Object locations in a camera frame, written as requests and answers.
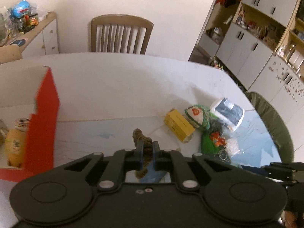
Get brown knotted rope toy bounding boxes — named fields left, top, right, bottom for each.
left=132, top=128, right=153, bottom=179

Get yellow small carton box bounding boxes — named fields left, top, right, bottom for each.
left=164, top=109, right=195, bottom=143

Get green white embroidered pouch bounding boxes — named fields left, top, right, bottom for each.
left=184, top=104, right=210, bottom=131

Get white blue tissue pack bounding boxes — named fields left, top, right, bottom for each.
left=210, top=98, right=245, bottom=132

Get green padded chair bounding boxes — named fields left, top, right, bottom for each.
left=245, top=92, right=294, bottom=163

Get green tassel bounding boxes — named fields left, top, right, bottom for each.
left=200, top=131, right=220, bottom=155

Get dark plastic bag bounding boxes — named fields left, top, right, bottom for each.
left=209, top=117, right=225, bottom=135

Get clear bag white beads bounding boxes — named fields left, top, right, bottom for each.
left=225, top=135, right=243, bottom=157

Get yellow bottle in box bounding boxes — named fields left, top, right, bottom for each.
left=5, top=118, right=30, bottom=168

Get red cardboard box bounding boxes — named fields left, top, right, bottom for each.
left=1, top=66, right=60, bottom=182

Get brown wooden chair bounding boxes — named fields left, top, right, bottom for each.
left=91, top=14, right=154, bottom=55

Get white sideboard cabinet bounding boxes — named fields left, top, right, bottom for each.
left=5, top=12, right=59, bottom=58

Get blue round toy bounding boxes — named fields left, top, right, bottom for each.
left=12, top=0, right=30, bottom=18

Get orange red keychain toy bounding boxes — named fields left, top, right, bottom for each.
left=209, top=132, right=227, bottom=147

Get white wall cupboard unit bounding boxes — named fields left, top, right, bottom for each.
left=188, top=0, right=304, bottom=133

